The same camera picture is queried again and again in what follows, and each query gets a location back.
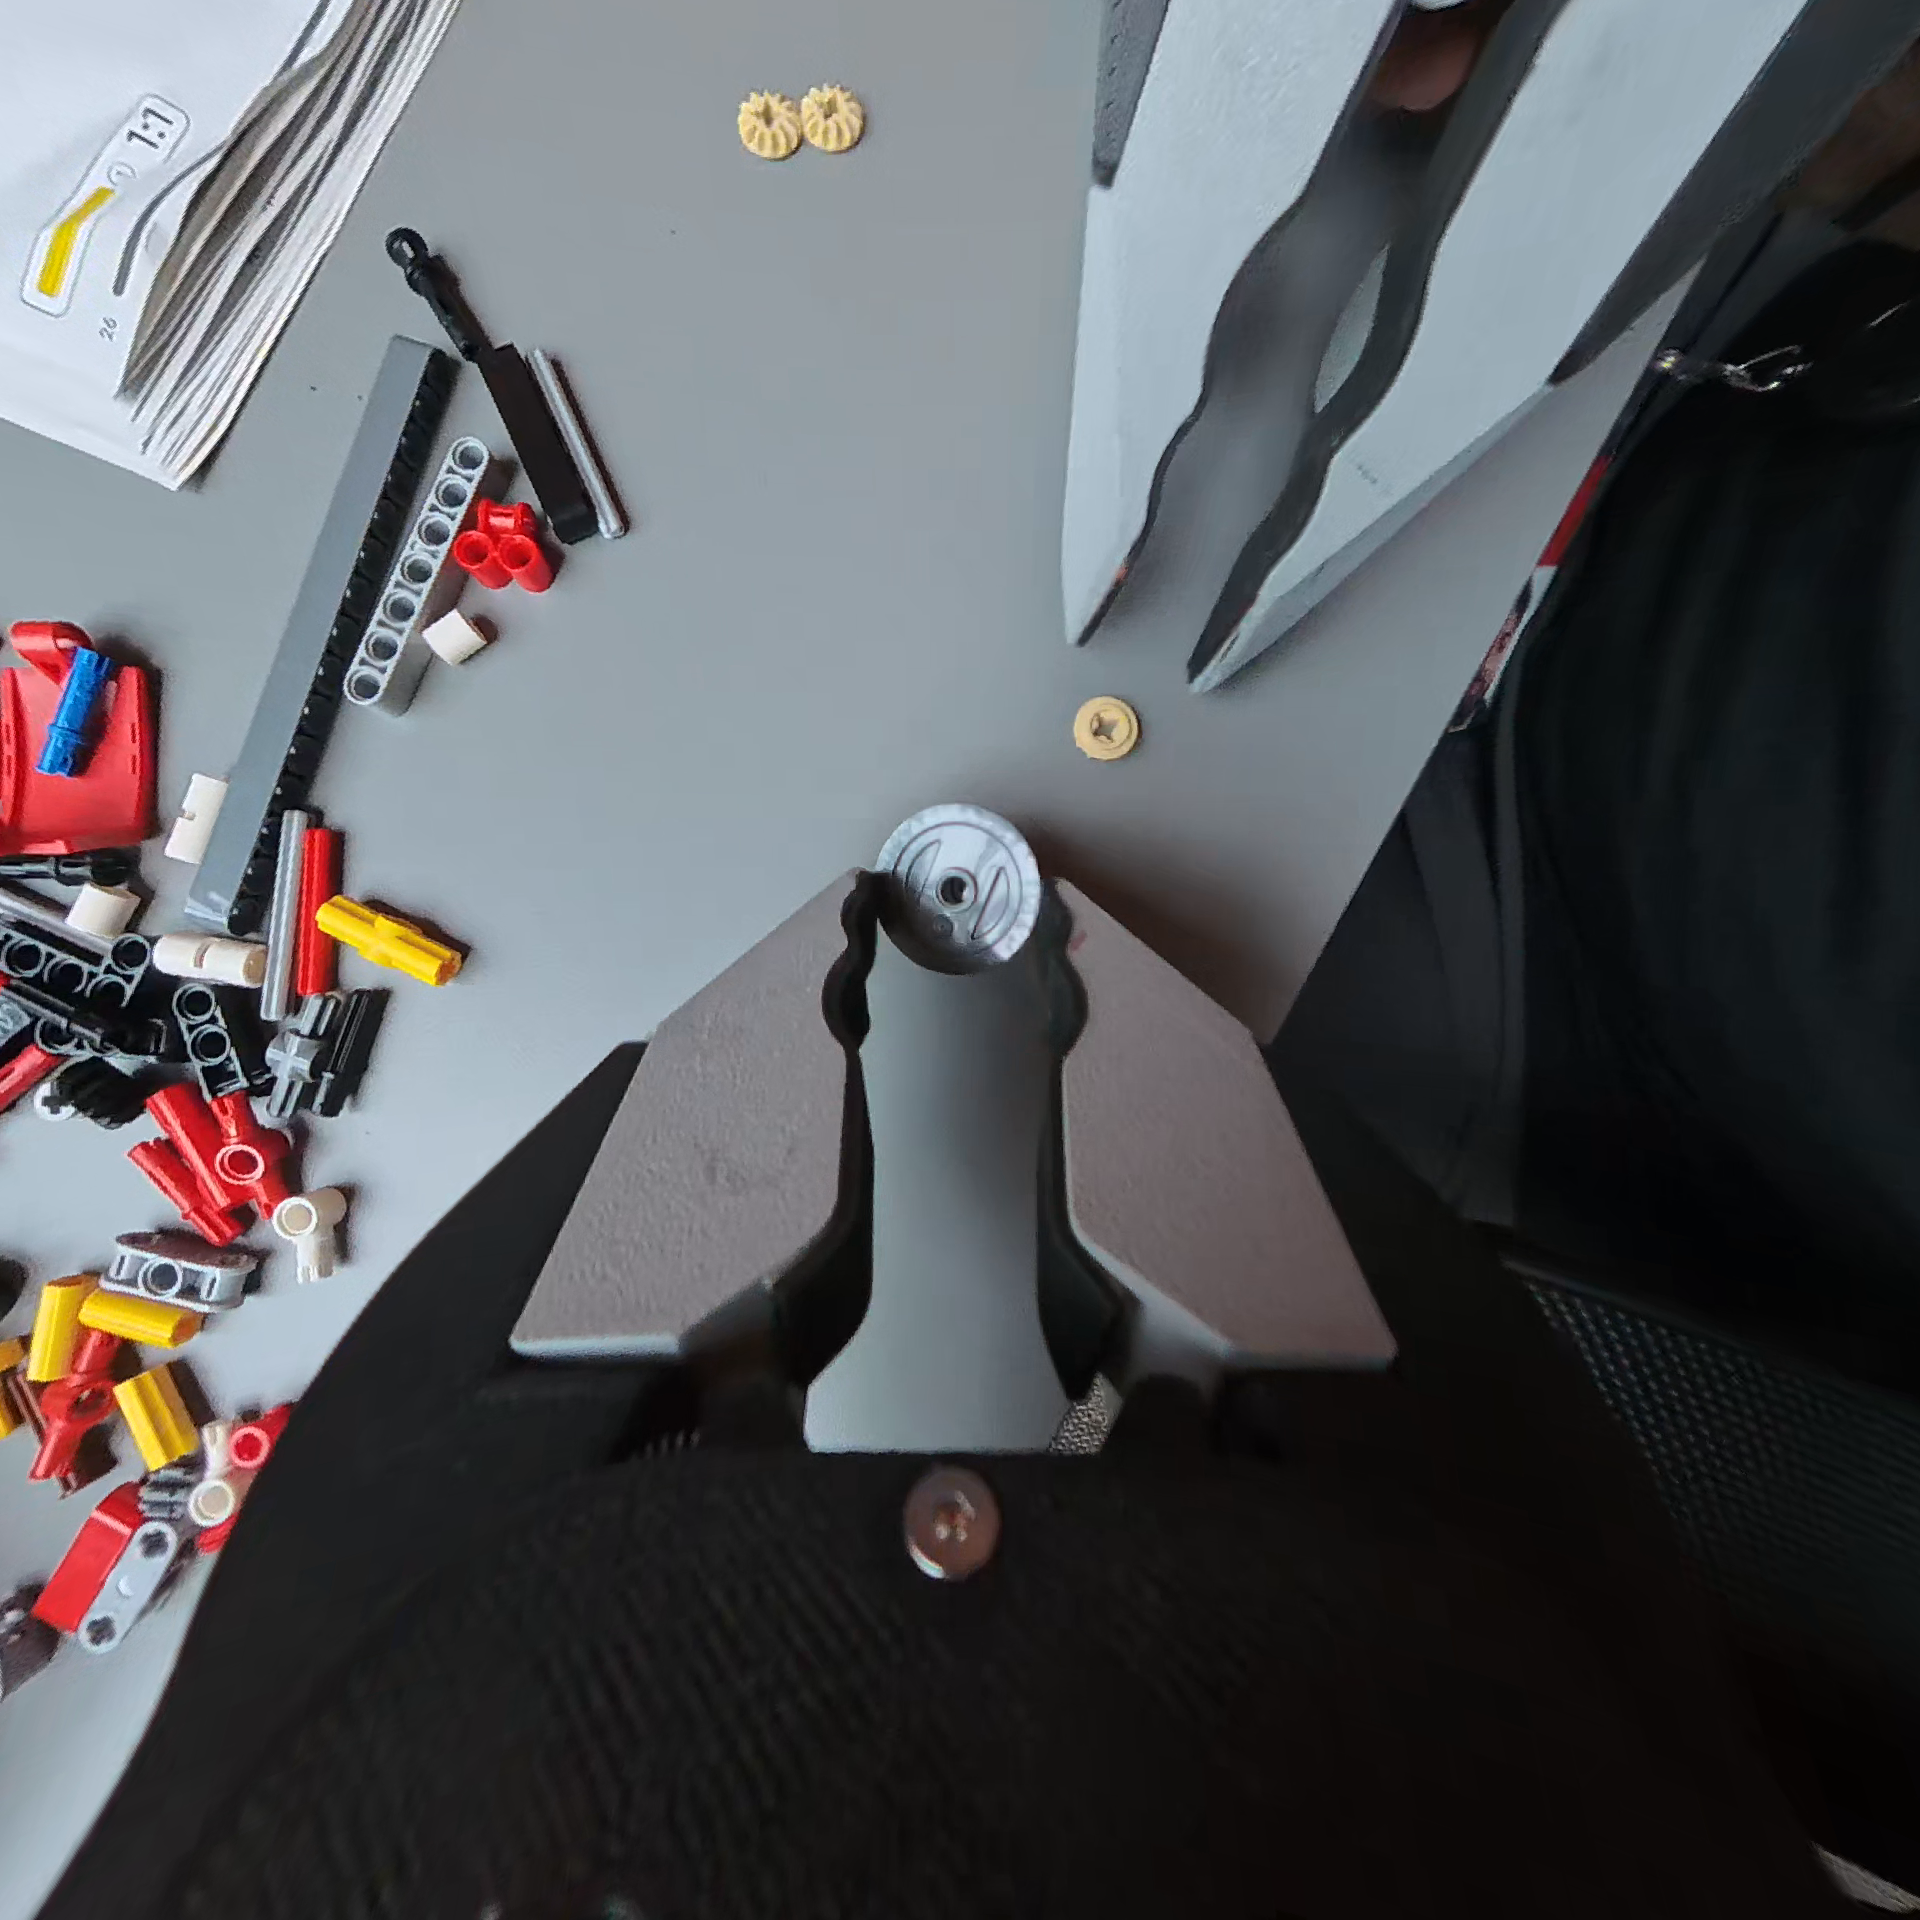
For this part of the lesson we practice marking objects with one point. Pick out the red lego connector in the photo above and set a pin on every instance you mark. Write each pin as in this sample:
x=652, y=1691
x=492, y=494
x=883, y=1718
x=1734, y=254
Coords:
x=509, y=548

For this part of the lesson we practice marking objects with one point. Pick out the light grey lego axle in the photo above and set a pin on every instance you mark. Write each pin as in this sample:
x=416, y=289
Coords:
x=579, y=443

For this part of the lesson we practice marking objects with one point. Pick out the black lego pin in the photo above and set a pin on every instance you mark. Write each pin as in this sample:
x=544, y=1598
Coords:
x=436, y=294

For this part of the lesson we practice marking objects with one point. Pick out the white lego bushing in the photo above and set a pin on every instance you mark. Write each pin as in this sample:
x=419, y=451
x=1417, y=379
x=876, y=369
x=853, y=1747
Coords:
x=457, y=638

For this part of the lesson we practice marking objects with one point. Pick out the person's right hand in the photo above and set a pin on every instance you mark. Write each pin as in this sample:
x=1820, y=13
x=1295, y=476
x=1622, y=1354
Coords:
x=1424, y=68

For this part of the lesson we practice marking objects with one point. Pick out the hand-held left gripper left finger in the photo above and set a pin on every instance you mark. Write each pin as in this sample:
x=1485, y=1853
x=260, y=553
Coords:
x=704, y=1155

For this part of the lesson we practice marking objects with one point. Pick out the light grey holed lego beam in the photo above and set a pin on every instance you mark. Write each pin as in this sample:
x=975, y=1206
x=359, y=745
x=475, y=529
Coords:
x=422, y=580

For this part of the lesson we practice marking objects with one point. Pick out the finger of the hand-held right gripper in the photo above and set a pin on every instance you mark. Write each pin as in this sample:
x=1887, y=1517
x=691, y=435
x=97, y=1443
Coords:
x=1576, y=195
x=1185, y=225

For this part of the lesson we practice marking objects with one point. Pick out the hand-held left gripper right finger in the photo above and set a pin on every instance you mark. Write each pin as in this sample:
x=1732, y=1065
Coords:
x=1200, y=1185

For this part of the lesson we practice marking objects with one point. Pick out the person's body in black clothing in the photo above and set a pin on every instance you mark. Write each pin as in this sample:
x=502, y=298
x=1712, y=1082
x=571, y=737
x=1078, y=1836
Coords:
x=1724, y=902

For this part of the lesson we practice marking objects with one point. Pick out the dark grey lego differential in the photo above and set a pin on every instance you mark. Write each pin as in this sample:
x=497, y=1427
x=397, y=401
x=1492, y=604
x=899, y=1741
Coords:
x=960, y=885

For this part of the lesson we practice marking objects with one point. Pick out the small grey black lego piece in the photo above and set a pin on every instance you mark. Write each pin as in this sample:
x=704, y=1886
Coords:
x=533, y=435

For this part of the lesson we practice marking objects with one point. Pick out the pile of mixed lego pieces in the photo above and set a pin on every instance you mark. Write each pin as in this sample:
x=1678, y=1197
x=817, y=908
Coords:
x=61, y=962

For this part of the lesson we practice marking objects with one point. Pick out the black office chair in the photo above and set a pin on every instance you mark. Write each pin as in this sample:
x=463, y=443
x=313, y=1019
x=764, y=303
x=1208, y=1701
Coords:
x=1724, y=1442

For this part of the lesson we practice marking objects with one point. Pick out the white instruction booklet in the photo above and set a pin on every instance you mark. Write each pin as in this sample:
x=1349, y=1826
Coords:
x=89, y=149

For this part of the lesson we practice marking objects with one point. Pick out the tan bevel gear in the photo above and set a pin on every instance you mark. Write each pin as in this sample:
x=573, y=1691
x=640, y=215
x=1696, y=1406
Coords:
x=769, y=124
x=835, y=118
x=1107, y=727

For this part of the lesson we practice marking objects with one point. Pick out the dark grey lego beam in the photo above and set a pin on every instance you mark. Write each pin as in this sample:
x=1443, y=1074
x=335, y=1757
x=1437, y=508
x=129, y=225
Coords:
x=324, y=630

